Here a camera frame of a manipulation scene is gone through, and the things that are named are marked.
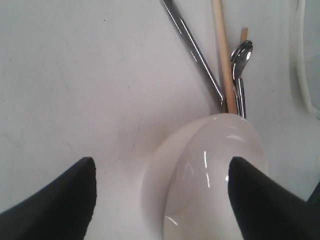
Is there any steel table knife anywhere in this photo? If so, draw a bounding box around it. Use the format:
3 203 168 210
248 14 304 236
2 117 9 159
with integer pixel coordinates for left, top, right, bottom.
160 0 226 108

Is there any white square plate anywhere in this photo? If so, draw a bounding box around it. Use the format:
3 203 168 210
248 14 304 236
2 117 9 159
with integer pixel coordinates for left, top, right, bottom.
290 0 320 119

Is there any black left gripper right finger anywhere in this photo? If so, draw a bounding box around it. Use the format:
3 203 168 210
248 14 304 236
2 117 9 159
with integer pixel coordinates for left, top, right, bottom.
228 156 320 240

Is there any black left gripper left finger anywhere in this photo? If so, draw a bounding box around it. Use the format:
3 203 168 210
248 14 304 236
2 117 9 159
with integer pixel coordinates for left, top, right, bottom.
0 157 97 240

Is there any white ceramic bowl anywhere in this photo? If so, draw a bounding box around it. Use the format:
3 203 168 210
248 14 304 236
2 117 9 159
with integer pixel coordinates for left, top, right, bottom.
140 113 268 240

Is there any wooden chopstick long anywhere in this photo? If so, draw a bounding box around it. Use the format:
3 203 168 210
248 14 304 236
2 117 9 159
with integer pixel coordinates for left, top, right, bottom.
211 0 238 114

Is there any wooden chopstick short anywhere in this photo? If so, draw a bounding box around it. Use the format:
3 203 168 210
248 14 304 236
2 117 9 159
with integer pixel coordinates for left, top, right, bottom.
240 27 249 43

